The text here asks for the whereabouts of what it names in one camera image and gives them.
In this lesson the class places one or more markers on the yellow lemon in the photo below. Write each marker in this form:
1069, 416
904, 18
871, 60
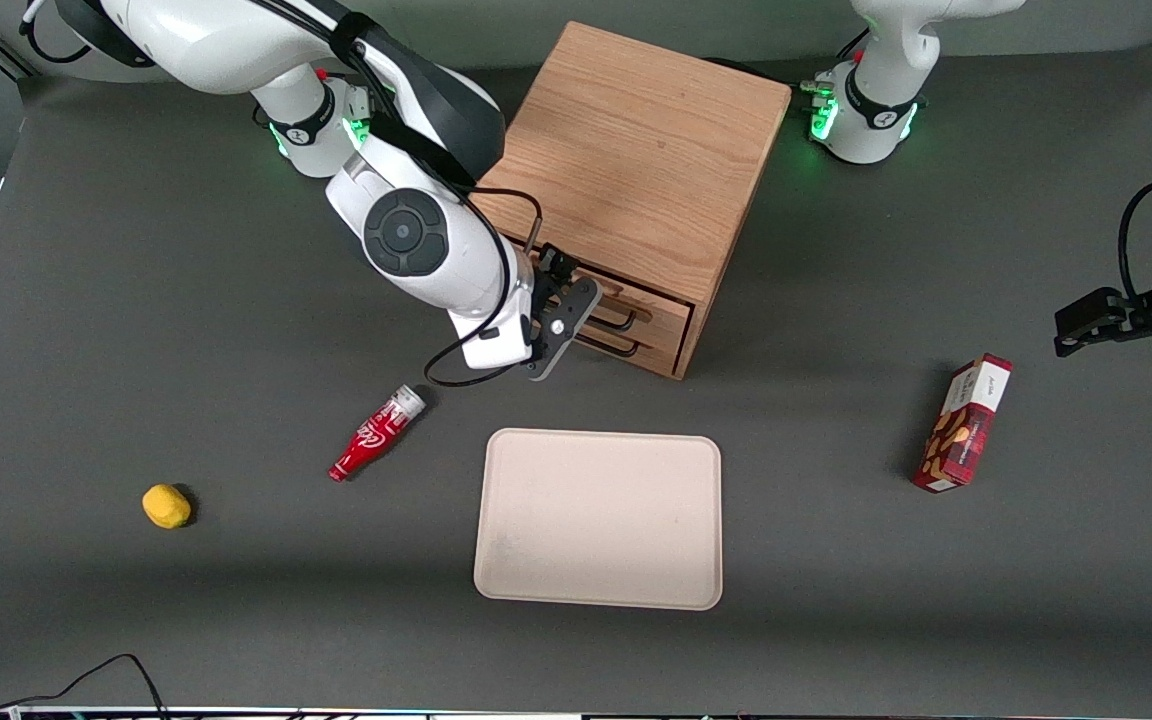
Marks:
166, 506

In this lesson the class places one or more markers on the red cola bottle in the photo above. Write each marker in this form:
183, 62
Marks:
376, 435

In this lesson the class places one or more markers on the light grey right wrist camera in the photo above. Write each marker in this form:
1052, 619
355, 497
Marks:
491, 348

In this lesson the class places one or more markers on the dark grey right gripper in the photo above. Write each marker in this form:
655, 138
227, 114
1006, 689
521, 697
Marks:
548, 268

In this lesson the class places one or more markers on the wooden drawer with box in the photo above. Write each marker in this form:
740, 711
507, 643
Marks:
661, 312

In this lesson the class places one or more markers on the beige rectangular tray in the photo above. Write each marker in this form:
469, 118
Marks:
596, 520

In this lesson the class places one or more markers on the red snack box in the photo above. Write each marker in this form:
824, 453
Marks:
966, 425

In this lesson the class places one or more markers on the wooden drawer front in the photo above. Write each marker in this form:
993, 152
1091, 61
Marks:
664, 355

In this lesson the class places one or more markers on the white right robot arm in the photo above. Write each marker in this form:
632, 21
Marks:
236, 40

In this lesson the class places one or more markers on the oak wooden drawer cabinet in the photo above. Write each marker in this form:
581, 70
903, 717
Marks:
636, 150

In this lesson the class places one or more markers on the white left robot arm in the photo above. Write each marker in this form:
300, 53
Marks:
876, 110

